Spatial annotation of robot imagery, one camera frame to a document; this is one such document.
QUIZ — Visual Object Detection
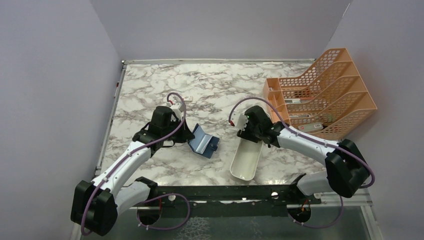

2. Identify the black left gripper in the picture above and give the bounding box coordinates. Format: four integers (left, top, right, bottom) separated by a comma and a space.
162, 116, 195, 143

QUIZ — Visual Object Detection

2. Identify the blue leather card holder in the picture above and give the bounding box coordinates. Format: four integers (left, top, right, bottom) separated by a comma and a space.
188, 123, 220, 159

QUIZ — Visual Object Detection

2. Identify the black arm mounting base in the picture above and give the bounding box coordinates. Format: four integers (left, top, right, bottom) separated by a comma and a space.
133, 177, 321, 225

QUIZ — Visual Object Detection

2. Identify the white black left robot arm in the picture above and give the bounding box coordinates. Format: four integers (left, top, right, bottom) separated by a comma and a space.
70, 103, 194, 236

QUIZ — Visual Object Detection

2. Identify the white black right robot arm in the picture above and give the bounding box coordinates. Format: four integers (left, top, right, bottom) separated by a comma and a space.
229, 105, 372, 204

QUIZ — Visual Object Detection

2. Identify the small white red card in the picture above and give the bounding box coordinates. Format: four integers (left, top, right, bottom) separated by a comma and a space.
184, 96, 193, 102

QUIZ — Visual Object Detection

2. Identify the white oblong plastic tray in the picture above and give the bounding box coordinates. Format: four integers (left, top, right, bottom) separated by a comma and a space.
229, 110, 272, 182

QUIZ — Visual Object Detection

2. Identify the grey red box in organizer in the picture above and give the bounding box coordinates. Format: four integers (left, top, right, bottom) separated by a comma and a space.
297, 122, 324, 133

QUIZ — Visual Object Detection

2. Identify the orange mesh file organizer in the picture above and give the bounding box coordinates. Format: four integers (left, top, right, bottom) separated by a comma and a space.
263, 48, 377, 140

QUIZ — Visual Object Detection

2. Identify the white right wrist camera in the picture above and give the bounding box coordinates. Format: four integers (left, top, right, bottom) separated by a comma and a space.
229, 112, 249, 131

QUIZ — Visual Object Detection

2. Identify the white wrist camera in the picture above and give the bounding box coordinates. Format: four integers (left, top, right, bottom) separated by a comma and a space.
166, 101, 184, 122
229, 112, 249, 131

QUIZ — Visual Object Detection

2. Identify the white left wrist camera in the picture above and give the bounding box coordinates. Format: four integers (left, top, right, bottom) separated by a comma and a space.
166, 101, 184, 122

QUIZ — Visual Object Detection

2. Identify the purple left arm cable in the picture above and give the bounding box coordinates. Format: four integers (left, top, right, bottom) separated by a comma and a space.
80, 92, 187, 237

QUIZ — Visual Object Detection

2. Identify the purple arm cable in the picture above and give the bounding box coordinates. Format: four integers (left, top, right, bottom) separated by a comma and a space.
80, 92, 187, 237
227, 96, 376, 190

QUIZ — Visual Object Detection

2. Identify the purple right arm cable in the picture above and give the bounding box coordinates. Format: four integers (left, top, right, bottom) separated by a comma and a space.
227, 96, 376, 190

